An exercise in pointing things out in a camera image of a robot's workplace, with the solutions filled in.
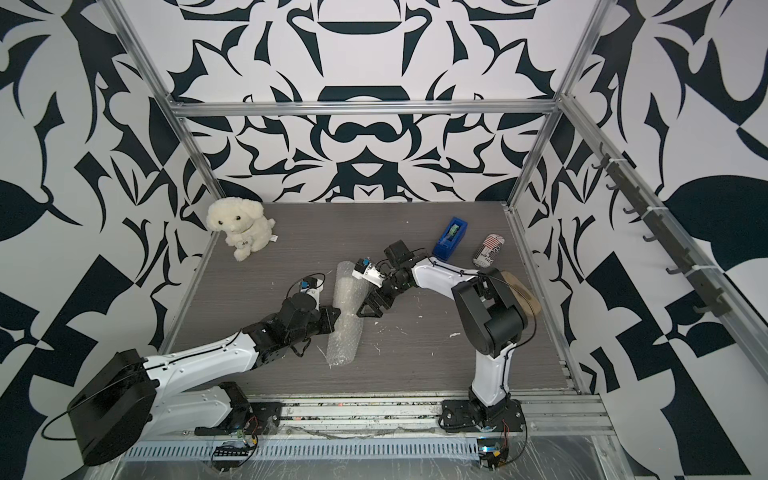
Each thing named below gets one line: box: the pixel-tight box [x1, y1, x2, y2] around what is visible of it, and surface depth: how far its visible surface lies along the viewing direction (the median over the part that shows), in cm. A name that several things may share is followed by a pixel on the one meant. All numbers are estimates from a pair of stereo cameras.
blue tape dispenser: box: [432, 216, 468, 261], surface depth 107 cm
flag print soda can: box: [472, 233, 505, 268], surface depth 104 cm
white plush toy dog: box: [206, 197, 278, 261], surface depth 96 cm
